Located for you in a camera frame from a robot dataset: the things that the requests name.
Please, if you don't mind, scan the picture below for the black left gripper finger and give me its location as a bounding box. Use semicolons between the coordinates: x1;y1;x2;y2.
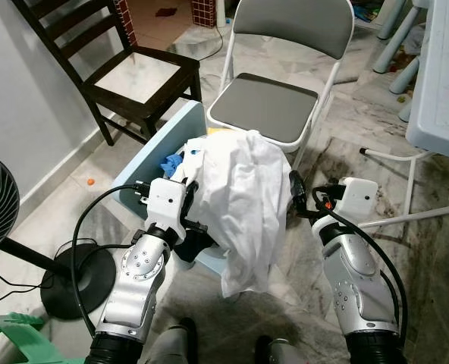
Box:
181;180;202;227

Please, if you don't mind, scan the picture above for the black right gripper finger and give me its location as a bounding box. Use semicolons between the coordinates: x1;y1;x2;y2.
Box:
288;171;309;218

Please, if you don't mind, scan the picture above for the white shirt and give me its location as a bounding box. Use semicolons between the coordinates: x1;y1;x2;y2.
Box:
171;129;294;298

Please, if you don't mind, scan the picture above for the small blue cloth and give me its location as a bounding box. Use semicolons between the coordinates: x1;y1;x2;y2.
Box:
160;152;186;177

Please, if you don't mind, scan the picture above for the light blue plastic chair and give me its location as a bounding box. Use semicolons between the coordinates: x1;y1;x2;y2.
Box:
112;100;244;281

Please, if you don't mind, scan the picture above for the grey white folding chair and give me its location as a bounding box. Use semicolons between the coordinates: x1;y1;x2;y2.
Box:
206;0;356;171

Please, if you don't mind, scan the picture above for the robot left leg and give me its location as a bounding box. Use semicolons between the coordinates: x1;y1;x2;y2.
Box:
145;317;199;364

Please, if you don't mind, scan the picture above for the robot leg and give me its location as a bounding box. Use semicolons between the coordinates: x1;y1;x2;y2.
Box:
145;317;199;364
253;336;309;364

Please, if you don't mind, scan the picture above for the dark wooden chair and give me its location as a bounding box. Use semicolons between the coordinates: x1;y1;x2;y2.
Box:
11;0;203;146

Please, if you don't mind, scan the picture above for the black standing fan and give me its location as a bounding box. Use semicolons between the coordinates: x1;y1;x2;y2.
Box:
0;150;118;319

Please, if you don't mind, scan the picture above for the robot right leg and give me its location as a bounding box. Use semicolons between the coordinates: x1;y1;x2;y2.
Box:
253;336;309;364

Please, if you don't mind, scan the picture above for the pale blue play table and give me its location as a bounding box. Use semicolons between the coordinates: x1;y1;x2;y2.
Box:
372;0;430;122

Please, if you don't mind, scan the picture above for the green plastic stool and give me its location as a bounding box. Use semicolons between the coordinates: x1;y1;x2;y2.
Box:
0;312;85;364

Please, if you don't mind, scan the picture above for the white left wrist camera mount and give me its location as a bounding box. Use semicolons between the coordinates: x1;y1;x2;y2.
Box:
143;177;189;231

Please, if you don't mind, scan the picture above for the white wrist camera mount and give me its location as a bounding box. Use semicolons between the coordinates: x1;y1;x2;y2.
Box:
143;177;189;231
334;177;378;227

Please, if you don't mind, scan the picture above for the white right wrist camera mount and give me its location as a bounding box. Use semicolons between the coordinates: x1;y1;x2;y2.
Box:
334;177;378;227

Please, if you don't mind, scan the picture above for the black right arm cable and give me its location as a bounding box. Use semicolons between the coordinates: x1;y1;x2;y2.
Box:
312;182;407;342

